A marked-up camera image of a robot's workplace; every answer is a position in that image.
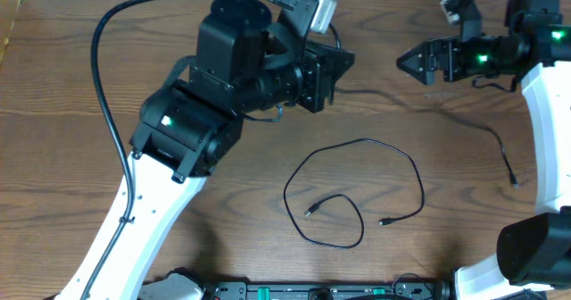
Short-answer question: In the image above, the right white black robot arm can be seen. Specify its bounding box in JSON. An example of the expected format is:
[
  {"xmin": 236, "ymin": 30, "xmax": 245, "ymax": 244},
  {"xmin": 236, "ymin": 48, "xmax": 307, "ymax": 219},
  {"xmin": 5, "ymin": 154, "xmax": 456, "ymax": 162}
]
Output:
[{"xmin": 396, "ymin": 0, "xmax": 570, "ymax": 299}]

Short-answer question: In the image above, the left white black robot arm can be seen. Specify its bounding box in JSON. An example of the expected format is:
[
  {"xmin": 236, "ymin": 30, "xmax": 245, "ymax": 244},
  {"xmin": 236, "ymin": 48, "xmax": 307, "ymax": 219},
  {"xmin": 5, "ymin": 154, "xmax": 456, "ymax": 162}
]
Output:
[{"xmin": 59, "ymin": 0, "xmax": 354, "ymax": 299}]

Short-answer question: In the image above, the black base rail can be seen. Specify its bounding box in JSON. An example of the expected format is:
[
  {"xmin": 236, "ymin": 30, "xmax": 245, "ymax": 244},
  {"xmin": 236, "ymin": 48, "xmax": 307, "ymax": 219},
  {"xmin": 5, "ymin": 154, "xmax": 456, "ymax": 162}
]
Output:
[{"xmin": 137, "ymin": 268, "xmax": 451, "ymax": 300}]

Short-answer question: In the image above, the black usb cable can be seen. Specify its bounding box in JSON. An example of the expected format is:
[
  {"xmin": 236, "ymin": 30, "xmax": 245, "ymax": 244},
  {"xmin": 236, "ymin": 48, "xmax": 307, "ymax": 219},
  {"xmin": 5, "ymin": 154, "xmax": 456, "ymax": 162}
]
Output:
[
  {"xmin": 282, "ymin": 137, "xmax": 426, "ymax": 250},
  {"xmin": 332, "ymin": 85, "xmax": 522, "ymax": 189}
]

